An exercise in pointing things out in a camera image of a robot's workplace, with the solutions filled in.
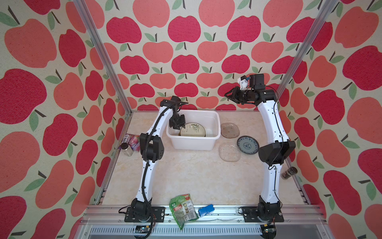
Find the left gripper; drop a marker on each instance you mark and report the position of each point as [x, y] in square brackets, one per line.
[182, 123]

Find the dark spice jar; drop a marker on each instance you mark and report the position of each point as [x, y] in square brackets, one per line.
[291, 171]

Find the blue white porcelain plate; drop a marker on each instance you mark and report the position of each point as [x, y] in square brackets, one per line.
[248, 145]

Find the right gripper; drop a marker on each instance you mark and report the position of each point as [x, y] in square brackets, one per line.
[235, 91]

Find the left aluminium frame post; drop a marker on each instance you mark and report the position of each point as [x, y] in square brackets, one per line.
[87, 19]

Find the white plastic bin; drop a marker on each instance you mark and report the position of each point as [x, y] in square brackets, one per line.
[209, 121]

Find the green snack packet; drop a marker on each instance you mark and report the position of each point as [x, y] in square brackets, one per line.
[183, 210]

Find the small jar black lid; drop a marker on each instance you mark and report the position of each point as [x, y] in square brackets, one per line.
[126, 149]

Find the clear pink glass plate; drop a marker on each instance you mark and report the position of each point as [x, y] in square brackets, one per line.
[229, 152]

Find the right aluminium frame post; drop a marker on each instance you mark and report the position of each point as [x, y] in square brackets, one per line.
[317, 25]

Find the purple snack bag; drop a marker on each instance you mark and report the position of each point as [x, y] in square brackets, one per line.
[131, 140]

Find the blue small box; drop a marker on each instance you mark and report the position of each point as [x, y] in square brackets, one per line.
[203, 211]

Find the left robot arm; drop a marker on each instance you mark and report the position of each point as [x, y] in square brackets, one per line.
[152, 150]

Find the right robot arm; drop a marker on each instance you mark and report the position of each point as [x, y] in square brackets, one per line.
[272, 155]

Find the beige willow pattern plate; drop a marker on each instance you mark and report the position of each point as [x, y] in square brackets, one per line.
[193, 129]

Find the aluminium frame post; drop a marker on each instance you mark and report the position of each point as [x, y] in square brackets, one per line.
[317, 25]
[87, 19]

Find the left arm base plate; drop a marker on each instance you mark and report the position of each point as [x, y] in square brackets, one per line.
[145, 215]

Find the aluminium front rail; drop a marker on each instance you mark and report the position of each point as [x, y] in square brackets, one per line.
[225, 222]

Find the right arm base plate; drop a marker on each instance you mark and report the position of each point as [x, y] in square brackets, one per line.
[255, 215]

